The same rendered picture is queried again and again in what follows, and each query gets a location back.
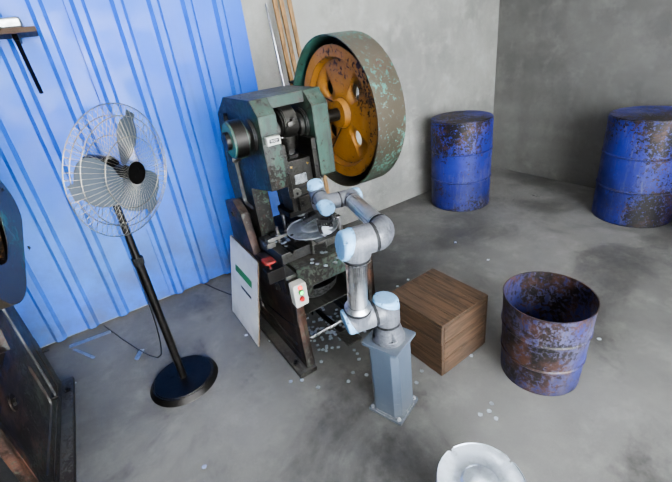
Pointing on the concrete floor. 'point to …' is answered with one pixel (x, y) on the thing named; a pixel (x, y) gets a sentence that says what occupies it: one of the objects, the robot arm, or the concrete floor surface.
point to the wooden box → (442, 319)
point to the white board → (245, 288)
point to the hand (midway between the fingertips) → (323, 234)
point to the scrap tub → (546, 331)
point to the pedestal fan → (129, 189)
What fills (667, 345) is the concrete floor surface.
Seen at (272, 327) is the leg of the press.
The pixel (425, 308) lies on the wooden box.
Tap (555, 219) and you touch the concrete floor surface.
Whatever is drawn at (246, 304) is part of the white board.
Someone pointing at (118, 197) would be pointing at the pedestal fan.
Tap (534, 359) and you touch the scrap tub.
